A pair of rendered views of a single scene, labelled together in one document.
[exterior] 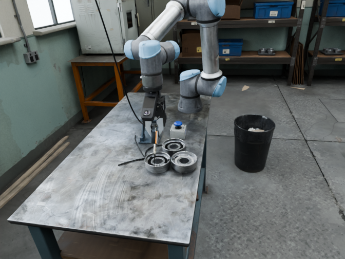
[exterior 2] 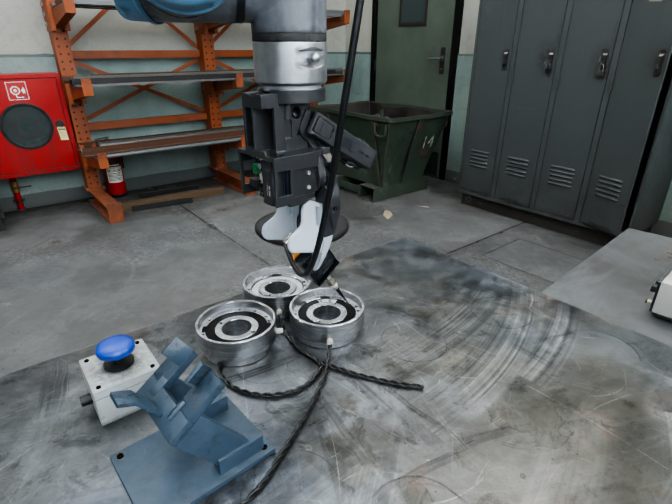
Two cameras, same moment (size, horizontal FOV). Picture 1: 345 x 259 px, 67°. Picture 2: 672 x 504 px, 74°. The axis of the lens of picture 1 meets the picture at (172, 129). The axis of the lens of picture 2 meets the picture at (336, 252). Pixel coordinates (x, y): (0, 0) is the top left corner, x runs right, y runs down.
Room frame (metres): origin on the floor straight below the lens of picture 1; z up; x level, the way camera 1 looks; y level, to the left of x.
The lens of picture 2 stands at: (1.28, 0.42, 1.17)
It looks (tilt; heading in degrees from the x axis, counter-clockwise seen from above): 25 degrees down; 220
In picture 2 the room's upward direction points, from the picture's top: straight up
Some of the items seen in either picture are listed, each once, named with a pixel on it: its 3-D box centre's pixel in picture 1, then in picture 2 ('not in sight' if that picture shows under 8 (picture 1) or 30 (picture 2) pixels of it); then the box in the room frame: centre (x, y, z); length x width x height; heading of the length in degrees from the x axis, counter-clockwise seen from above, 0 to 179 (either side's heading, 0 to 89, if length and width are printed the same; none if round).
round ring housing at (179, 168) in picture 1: (184, 162); (277, 292); (0.86, -0.04, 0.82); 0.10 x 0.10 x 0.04
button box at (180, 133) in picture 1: (178, 130); (117, 379); (1.12, -0.03, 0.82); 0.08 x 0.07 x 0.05; 168
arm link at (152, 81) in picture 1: (151, 79); (292, 66); (0.92, 0.07, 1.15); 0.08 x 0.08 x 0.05
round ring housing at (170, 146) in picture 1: (174, 148); (237, 332); (0.97, 0.00, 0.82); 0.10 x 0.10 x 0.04
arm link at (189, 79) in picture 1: (191, 81); not in sight; (1.44, -0.12, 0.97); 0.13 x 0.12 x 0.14; 57
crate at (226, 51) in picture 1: (226, 47); not in sight; (4.46, -0.97, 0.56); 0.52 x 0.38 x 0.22; 75
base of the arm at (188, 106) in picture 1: (190, 100); not in sight; (1.45, -0.11, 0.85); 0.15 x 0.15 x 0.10
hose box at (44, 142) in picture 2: not in sight; (57, 142); (-0.05, -3.48, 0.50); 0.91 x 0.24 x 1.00; 168
